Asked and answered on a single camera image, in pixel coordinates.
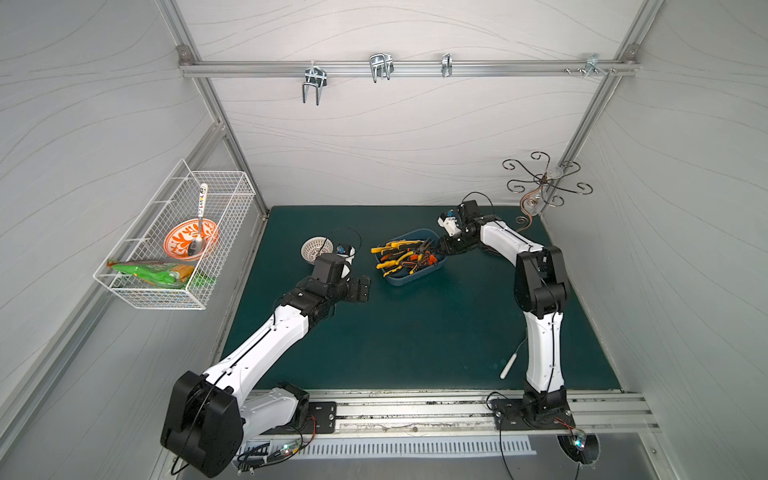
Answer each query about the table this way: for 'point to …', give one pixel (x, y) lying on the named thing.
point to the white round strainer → (315, 246)
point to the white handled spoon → (199, 244)
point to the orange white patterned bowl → (178, 237)
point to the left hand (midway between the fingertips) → (357, 279)
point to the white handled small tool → (510, 362)
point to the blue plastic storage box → (410, 256)
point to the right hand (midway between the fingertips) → (442, 247)
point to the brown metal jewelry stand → (548, 182)
